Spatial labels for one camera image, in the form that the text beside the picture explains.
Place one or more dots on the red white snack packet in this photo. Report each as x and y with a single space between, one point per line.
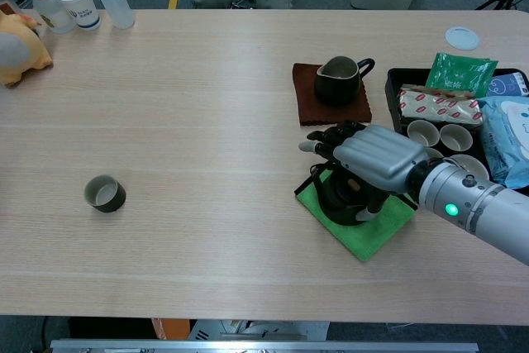
438 107

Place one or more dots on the dark ceramic pitcher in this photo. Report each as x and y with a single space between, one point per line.
335 84

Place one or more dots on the orange-brown seat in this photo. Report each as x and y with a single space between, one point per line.
171 328

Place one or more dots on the black plastic tray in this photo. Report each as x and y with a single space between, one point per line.
394 80

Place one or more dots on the grey-green ceramic teacup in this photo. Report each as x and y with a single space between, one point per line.
104 194

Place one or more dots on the brown cloth mat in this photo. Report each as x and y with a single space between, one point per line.
314 101

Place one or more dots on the yellow plush toy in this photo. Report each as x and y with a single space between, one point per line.
20 51

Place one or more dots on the green cloth with black trim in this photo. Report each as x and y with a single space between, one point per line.
363 241

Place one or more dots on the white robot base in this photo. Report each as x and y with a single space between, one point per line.
256 330

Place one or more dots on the white blue printed packet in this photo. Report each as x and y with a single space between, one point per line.
510 84

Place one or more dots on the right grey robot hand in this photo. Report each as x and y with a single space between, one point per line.
380 154

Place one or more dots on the glass bottle with wooden cap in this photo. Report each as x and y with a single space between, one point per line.
47 10

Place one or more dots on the white round table cap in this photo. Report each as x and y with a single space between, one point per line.
462 38

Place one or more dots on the light blue wipes pack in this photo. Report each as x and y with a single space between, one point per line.
510 138

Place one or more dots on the white paper cup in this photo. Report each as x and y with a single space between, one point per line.
78 3

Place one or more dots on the black cast-iron teapot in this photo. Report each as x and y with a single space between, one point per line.
339 212

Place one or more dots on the green tea packet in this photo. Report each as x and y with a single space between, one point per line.
458 74

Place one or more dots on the white lidded tea bowl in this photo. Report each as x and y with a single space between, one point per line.
469 163

